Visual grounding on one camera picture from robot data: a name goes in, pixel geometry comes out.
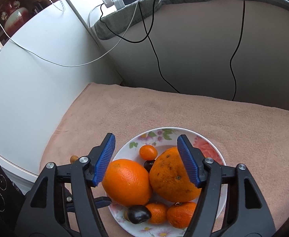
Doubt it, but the tiny kumquat orange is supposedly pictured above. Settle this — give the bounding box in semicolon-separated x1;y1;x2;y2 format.
139;145;158;161

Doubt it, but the black cable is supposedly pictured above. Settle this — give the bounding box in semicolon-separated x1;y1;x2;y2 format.
229;0;246;102
99;0;181;94

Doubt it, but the black cable right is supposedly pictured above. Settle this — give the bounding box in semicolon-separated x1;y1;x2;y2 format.
229;0;246;102

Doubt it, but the red white vase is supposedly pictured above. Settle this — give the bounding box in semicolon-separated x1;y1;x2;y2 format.
0;0;30;37

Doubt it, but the large rough orange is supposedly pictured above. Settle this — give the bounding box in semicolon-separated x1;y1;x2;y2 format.
149;147;201;203

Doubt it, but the small mandarin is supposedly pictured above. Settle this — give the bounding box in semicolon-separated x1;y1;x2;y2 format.
145;202;169;225

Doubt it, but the floral white plate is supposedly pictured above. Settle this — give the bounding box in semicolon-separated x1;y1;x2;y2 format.
109;127;226;237

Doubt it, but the large smooth orange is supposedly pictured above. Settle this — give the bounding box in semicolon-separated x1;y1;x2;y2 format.
102;159;153;207

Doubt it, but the pink towel cloth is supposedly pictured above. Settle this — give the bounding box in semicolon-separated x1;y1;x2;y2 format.
41;83;289;227

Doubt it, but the medium mandarin with stem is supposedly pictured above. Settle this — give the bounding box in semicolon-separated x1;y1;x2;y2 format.
166;202;196;229

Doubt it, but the white power strip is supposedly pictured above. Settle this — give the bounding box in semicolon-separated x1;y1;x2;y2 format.
102;0;125;10

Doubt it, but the white cable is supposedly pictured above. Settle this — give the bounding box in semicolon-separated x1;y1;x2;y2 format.
0;0;145;68

